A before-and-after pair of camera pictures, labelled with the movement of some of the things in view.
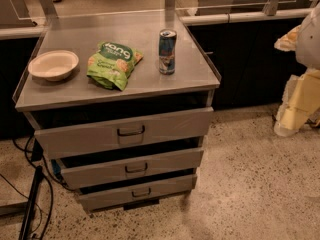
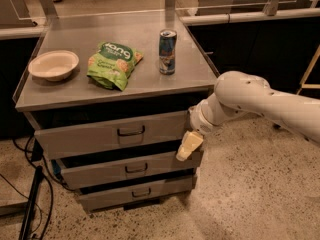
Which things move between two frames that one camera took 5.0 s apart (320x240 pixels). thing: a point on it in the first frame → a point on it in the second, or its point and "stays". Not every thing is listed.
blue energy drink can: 167,44 stays
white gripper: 309,47 → 200,121
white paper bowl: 53,65 stays
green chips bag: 112,63 stays
